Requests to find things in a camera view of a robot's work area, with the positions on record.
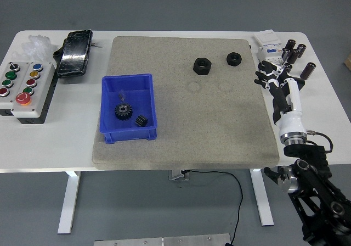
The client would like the control box with emergency stop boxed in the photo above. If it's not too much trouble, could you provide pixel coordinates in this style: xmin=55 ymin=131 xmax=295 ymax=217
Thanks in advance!
xmin=10 ymin=61 xmax=58 ymax=125

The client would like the large black gear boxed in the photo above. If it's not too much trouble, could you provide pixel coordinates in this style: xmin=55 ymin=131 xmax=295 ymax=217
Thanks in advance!
xmin=114 ymin=103 xmax=134 ymax=122

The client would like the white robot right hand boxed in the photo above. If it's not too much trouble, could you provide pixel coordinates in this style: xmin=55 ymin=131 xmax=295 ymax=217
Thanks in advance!
xmin=254 ymin=60 xmax=307 ymax=137

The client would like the large black hex nut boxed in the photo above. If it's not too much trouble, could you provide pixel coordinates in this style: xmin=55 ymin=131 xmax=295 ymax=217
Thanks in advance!
xmin=193 ymin=57 xmax=214 ymax=76

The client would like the metal under-table bracket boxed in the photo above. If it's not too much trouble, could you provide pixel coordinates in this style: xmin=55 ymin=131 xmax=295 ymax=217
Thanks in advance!
xmin=168 ymin=169 xmax=190 ymax=182

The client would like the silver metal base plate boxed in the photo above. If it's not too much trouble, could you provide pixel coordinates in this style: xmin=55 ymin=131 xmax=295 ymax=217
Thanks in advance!
xmin=93 ymin=233 xmax=234 ymax=246

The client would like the four-button grey control box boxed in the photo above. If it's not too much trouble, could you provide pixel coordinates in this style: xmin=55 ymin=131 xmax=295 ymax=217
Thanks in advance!
xmin=0 ymin=61 xmax=30 ymax=117

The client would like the white table leg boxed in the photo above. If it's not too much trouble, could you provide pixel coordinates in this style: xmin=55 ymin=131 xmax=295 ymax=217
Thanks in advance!
xmin=56 ymin=171 xmax=82 ymax=234
xmin=249 ymin=168 xmax=275 ymax=227

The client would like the black plastic-wrapped device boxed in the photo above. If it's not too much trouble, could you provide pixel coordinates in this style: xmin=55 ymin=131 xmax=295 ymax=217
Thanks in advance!
xmin=53 ymin=29 xmax=94 ymax=79

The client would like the small black hex nut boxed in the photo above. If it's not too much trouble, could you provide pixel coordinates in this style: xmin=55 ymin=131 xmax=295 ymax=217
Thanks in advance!
xmin=226 ymin=52 xmax=242 ymax=66

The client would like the black floor cable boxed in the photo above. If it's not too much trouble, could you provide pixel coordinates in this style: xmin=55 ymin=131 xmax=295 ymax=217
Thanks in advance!
xmin=182 ymin=169 xmax=244 ymax=245

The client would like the clear crumpled plastic bag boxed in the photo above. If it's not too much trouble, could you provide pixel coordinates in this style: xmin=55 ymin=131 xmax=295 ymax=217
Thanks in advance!
xmin=10 ymin=33 xmax=55 ymax=63

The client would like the small black gear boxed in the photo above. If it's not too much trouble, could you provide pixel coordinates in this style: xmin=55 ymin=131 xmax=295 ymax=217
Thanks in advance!
xmin=134 ymin=115 xmax=149 ymax=127

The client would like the white circuit breaker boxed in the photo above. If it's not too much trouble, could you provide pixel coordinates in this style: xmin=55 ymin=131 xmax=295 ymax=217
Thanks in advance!
xmin=252 ymin=29 xmax=285 ymax=67

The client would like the blue plastic box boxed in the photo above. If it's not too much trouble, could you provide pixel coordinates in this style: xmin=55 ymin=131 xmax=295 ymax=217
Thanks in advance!
xmin=98 ymin=73 xmax=159 ymax=144

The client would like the grey-brown mat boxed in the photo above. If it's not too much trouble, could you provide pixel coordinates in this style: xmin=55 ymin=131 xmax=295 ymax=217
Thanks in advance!
xmin=92 ymin=36 xmax=280 ymax=171

